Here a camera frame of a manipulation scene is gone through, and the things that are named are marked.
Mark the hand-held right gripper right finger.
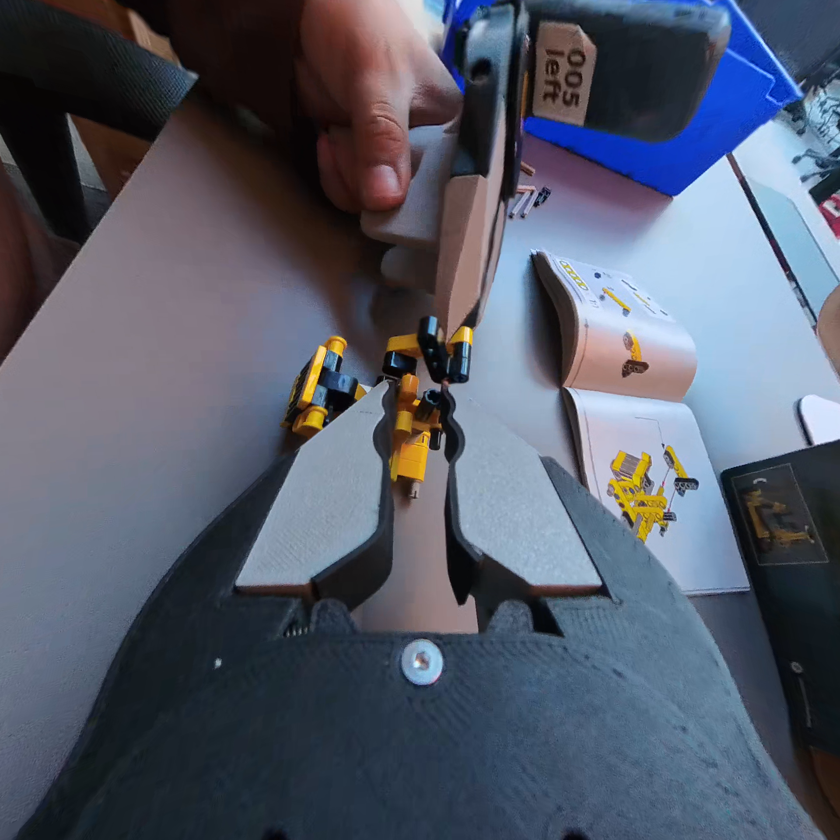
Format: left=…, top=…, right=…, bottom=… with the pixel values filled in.
left=441, top=386, right=605, bottom=606

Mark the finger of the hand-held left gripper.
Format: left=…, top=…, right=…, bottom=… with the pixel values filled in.
left=433, top=172, right=509, bottom=337

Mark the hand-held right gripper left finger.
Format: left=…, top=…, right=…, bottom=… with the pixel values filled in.
left=235, top=381, right=396, bottom=611

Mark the yellow black lego vehicle model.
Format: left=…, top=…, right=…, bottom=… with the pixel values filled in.
left=281, top=333, right=447, bottom=503

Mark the black lego connector piece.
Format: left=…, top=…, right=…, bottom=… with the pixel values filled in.
left=418, top=316, right=475, bottom=385

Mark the open lego instruction booklet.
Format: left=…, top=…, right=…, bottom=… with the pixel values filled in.
left=530, top=248, right=750, bottom=597

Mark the black lego box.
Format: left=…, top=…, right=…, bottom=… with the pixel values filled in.
left=721, top=438, right=840, bottom=756

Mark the person's left hand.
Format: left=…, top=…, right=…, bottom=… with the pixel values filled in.
left=171, top=0, right=463, bottom=212

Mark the blue plastic bin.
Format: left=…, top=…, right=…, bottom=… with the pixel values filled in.
left=440, top=0, right=805, bottom=198

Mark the dark monitor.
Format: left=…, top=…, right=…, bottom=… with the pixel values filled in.
left=728, top=0, right=840, bottom=83

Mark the grey flat board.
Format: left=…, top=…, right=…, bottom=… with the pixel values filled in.
left=745, top=177, right=823, bottom=322

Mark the white rounded device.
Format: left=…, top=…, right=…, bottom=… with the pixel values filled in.
left=797, top=394, right=840, bottom=447

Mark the round wooden table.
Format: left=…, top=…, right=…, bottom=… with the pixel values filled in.
left=815, top=283, right=840, bottom=382

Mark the black mesh chair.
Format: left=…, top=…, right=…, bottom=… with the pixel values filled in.
left=0, top=0, right=199, bottom=245

